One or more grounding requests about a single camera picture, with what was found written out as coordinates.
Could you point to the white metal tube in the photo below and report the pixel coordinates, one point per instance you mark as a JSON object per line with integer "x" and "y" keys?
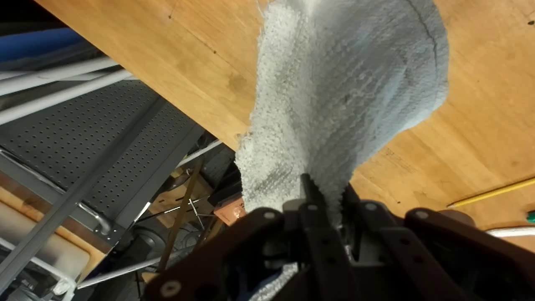
{"x": 58, "y": 97}
{"x": 54, "y": 73}

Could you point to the blue bar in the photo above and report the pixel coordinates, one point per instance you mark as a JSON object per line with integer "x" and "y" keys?
{"x": 37, "y": 44}

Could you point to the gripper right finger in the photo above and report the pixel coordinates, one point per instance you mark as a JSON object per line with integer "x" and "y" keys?
{"x": 443, "y": 238}

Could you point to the orange box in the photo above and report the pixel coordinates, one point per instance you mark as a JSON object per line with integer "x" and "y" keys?
{"x": 230, "y": 211}

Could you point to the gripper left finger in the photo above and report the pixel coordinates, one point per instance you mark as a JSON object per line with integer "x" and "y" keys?
{"x": 317, "y": 234}

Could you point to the white towel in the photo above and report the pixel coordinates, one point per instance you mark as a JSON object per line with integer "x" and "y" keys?
{"x": 334, "y": 96}

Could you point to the yellow pencil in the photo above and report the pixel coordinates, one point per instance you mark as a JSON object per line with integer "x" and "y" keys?
{"x": 493, "y": 192}

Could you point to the grey perforated metal rack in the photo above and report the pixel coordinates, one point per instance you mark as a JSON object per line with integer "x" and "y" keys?
{"x": 83, "y": 138}

